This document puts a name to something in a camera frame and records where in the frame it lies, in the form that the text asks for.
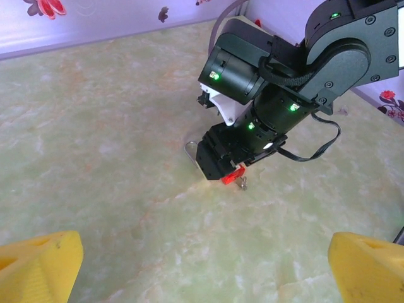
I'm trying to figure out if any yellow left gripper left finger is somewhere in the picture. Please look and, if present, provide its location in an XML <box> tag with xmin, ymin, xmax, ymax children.
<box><xmin>0</xmin><ymin>230</ymin><xmax>85</xmax><ymax>303</ymax></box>

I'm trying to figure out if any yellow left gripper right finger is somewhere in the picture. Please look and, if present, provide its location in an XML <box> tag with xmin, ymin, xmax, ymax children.
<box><xmin>327</xmin><ymin>232</ymin><xmax>404</xmax><ymax>303</ymax></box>

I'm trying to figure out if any red plastic piece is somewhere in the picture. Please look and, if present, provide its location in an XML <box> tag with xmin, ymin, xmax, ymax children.
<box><xmin>222</xmin><ymin>164</ymin><xmax>246</xmax><ymax>186</ymax></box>

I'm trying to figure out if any thin black cable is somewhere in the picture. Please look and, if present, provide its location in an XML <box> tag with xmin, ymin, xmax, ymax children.
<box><xmin>276</xmin><ymin>112</ymin><xmax>343</xmax><ymax>163</ymax></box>

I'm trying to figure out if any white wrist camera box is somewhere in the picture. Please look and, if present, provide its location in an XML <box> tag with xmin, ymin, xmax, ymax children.
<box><xmin>196</xmin><ymin>82</ymin><xmax>246</xmax><ymax>127</ymax></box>

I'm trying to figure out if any brass padlock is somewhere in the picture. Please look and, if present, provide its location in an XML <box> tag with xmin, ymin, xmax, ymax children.
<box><xmin>184</xmin><ymin>140</ymin><xmax>209</xmax><ymax>181</ymax></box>

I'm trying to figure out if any grey cable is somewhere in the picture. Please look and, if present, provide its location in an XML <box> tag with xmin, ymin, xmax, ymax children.
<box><xmin>208</xmin><ymin>0</ymin><xmax>250</xmax><ymax>51</ymax></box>

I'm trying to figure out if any black braided cable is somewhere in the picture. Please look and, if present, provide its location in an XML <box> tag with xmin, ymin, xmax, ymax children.
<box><xmin>258</xmin><ymin>55</ymin><xmax>318</xmax><ymax>88</ymax></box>

